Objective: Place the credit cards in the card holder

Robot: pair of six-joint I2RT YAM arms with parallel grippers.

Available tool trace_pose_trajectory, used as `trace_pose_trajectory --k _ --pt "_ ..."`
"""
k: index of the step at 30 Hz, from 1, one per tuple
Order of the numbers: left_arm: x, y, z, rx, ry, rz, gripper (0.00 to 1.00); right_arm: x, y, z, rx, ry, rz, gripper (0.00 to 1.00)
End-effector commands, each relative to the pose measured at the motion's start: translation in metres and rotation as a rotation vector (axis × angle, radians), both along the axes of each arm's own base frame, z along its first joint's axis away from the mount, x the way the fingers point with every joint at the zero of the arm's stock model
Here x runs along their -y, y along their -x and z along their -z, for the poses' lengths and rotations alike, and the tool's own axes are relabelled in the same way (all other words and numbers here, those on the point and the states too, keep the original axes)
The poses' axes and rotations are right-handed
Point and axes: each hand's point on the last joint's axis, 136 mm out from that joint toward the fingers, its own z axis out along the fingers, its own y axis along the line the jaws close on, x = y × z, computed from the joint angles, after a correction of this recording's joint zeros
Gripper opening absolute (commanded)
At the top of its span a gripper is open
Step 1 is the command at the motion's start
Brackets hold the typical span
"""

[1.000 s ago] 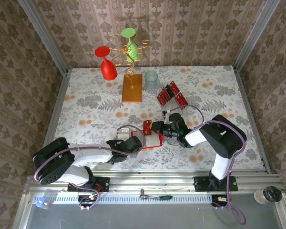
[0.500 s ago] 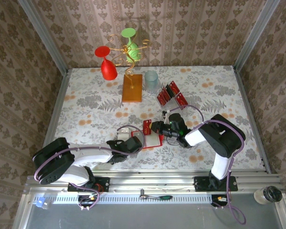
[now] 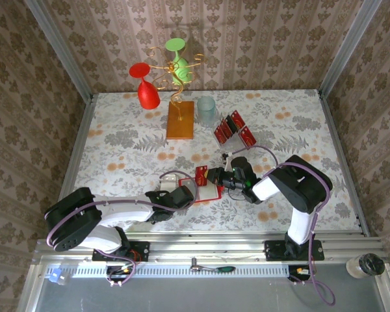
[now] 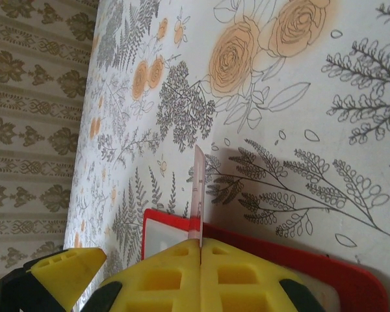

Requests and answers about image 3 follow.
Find red wine glass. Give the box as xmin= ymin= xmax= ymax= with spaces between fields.
xmin=129 ymin=62 xmax=161 ymax=110

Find slotted cable duct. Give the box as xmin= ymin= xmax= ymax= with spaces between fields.
xmin=70 ymin=263 xmax=292 ymax=280

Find clear glass cup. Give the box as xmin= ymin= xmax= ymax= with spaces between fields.
xmin=196 ymin=96 xmax=218 ymax=127

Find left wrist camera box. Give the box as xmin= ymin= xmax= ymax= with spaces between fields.
xmin=159 ymin=174 xmax=180 ymax=192

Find aluminium frame post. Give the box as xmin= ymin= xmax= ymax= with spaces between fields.
xmin=317 ymin=0 xmax=384 ymax=98
xmin=23 ymin=0 xmax=94 ymax=102

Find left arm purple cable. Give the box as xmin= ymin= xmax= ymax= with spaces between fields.
xmin=47 ymin=170 xmax=199 ymax=289

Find red card box tray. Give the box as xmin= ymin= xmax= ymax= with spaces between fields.
xmin=178 ymin=175 xmax=222 ymax=204

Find ratchet wrench green handle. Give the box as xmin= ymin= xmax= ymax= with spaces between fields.
xmin=190 ymin=257 xmax=237 ymax=274

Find gold wire rack wooden base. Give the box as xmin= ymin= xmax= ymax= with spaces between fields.
xmin=145 ymin=46 xmax=206 ymax=141

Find floral tablecloth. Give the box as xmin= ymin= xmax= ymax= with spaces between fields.
xmin=73 ymin=89 xmax=361 ymax=233

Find green wine glass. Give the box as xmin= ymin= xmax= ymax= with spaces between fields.
xmin=164 ymin=38 xmax=196 ymax=85

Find clear acrylic card stand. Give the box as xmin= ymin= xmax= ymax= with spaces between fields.
xmin=212 ymin=109 xmax=259 ymax=156

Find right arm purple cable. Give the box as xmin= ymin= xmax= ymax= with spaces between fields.
xmin=227 ymin=145 xmax=336 ymax=306

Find cup with black lid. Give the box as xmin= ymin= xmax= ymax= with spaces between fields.
xmin=345 ymin=253 xmax=386 ymax=280

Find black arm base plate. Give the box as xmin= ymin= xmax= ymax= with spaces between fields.
xmin=265 ymin=239 xmax=325 ymax=262
xmin=91 ymin=240 xmax=150 ymax=263

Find black connector board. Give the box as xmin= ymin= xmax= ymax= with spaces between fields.
xmin=105 ymin=265 xmax=137 ymax=284
xmin=287 ymin=265 xmax=314 ymax=284

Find aluminium front rail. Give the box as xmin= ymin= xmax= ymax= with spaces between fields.
xmin=32 ymin=231 xmax=389 ymax=266

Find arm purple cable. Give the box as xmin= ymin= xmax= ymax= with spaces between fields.
xmin=47 ymin=170 xmax=199 ymax=289
xmin=227 ymin=145 xmax=336 ymax=306

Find grey metal tray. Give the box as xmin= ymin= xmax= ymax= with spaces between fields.
xmin=18 ymin=265 xmax=390 ymax=312

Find aluminium side rail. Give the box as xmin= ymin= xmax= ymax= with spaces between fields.
xmin=47 ymin=94 xmax=96 ymax=240
xmin=317 ymin=90 xmax=371 ymax=237

